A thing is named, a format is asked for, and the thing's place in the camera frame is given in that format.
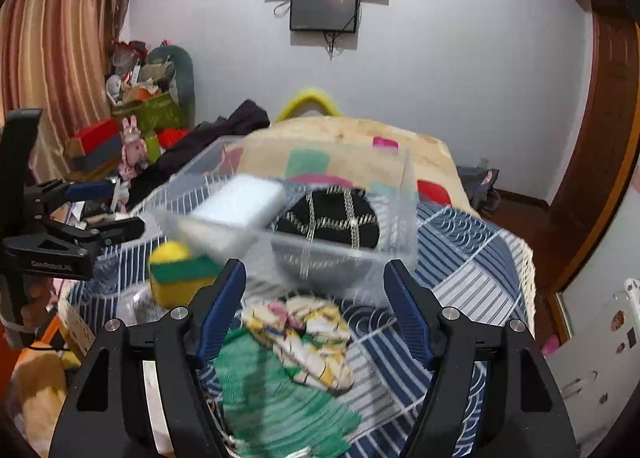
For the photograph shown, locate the yellow plush cushion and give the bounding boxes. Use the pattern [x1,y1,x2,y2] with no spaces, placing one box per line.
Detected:
[274,87,344,122]

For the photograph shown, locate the yellow and green sponge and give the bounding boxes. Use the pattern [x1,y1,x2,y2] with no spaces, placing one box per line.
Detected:
[149,240,224,309]

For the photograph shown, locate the blue white patterned tablecloth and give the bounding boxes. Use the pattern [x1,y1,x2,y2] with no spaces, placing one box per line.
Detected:
[64,198,537,458]

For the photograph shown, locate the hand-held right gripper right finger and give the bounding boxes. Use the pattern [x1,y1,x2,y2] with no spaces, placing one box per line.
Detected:
[383,259,581,458]

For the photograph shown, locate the wooden door frame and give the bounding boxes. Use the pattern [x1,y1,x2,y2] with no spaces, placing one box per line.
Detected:
[525,0,640,300]

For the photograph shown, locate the green cardboard box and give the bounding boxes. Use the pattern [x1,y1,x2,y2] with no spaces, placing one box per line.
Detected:
[112,92,182,135]

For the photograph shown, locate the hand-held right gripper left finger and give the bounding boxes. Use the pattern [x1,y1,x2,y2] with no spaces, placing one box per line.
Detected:
[47,258,247,458]

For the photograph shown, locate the floral patterned cloth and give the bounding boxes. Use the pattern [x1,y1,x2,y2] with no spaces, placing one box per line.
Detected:
[242,295,356,394]

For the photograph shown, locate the black knitted hat gold pattern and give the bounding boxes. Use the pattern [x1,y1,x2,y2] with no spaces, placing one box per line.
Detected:
[274,187,382,252]

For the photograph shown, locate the red box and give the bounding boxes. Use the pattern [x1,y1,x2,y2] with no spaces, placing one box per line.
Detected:
[69,118,122,155]

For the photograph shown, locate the white foam sponge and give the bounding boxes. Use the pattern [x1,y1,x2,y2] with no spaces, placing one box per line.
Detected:
[177,174,289,259]

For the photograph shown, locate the clear plastic storage box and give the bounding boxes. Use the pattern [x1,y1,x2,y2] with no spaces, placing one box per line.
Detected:
[131,135,420,310]

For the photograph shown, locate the small black wall monitor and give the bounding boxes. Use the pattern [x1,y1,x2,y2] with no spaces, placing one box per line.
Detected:
[289,0,361,34]

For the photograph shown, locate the orange plush toy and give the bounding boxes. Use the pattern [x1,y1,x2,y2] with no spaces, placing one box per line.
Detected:
[9,342,77,441]

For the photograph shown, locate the pink rabbit plush toy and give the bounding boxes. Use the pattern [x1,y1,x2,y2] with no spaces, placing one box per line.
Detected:
[118,115,150,182]

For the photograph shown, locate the dark bag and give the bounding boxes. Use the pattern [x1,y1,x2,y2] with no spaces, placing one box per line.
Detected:
[457,165,501,215]

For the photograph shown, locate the beige patterned bed blanket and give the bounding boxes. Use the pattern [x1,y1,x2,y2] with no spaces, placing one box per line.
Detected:
[220,115,477,220]

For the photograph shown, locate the striped brown curtain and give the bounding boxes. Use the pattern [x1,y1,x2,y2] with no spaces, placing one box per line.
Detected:
[0,0,147,185]

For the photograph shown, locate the grey green padded chair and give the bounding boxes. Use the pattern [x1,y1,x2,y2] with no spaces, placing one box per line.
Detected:
[146,44,196,130]

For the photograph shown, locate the dark clothes pile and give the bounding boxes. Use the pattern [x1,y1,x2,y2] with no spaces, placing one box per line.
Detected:
[131,99,271,200]

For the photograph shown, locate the white cabinet with stickers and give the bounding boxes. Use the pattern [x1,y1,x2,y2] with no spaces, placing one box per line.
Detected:
[542,177,640,458]

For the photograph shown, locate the green knitted cloth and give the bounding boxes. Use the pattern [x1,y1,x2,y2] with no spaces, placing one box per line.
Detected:
[207,325,362,455]

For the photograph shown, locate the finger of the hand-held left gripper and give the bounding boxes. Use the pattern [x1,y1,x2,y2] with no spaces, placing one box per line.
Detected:
[37,216,146,251]
[22,178,124,219]

